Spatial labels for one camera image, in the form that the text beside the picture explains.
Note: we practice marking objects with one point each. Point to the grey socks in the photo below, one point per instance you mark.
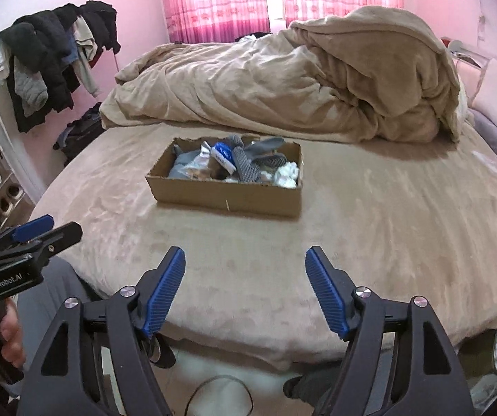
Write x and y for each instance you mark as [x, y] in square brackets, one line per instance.
[270, 145]

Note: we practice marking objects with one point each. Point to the metal headboard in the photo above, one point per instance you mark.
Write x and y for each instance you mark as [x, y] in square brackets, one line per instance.
[465, 50]

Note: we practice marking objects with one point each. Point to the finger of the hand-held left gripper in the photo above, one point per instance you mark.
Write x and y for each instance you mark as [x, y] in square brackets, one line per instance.
[32, 227]
[58, 236]

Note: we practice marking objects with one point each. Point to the blue packet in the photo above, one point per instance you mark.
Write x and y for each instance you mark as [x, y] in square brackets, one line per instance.
[222, 154]

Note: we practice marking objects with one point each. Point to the person's right leg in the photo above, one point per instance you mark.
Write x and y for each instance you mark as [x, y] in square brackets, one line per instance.
[313, 381]

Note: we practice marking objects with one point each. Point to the clear plastic snack bag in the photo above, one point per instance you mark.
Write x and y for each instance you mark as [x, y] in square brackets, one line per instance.
[198, 167]

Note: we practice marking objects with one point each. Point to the grey knit sweater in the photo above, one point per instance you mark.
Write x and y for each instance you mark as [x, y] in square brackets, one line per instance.
[32, 91]

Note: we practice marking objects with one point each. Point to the black backpack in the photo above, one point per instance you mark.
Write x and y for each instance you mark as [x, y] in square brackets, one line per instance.
[81, 136]

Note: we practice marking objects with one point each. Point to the beige shirt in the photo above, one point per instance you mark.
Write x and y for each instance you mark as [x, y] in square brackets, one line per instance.
[84, 50]

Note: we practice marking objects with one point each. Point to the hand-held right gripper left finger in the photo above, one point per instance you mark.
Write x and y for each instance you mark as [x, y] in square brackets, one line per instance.
[166, 294]

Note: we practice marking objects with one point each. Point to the cardboard box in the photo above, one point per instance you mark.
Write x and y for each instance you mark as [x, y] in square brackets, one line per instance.
[231, 199]

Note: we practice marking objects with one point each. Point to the dark slipper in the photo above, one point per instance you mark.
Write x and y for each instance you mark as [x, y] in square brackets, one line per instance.
[162, 353]

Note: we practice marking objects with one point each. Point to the beige duvet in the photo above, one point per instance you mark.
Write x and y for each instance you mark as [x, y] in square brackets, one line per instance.
[283, 82]

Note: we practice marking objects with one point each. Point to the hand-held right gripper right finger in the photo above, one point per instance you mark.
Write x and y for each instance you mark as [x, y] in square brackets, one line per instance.
[326, 294]

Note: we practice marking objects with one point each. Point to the black hoodie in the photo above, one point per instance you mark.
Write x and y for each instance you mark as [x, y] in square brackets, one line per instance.
[101, 24]

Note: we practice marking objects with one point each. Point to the clear plastic wrapper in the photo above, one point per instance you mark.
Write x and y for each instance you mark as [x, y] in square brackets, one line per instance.
[484, 160]

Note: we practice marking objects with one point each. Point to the black coat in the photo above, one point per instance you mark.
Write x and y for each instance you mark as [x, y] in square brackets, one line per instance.
[40, 47]

